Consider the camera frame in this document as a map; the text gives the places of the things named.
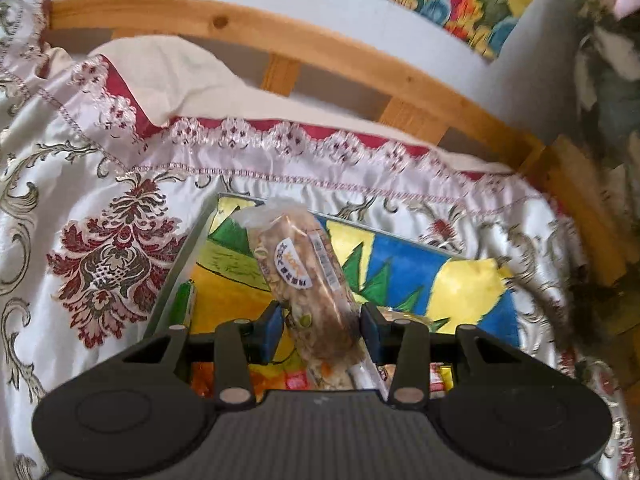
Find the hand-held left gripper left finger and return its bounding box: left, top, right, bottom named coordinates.
left=117, top=301, right=286, bottom=408

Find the grey tray with drawing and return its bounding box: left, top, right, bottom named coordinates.
left=144, top=191, right=532, bottom=393

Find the wooden bed frame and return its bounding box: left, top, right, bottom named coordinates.
left=42, top=0, right=632, bottom=287

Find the orange red snack packet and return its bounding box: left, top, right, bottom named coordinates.
left=189, top=359, right=222, bottom=397

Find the clear nut bar packet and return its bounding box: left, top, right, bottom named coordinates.
left=234, top=199, right=387, bottom=392

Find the floral satin blanket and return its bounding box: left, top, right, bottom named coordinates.
left=0, top=0, right=633, bottom=480

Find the clear bag of clothes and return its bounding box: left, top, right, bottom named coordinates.
left=569, top=0, right=640, bottom=163

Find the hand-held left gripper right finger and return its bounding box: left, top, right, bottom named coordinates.
left=359, top=301, right=524, bottom=408

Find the green sausage stick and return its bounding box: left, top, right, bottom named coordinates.
left=171, top=280, right=197, bottom=332

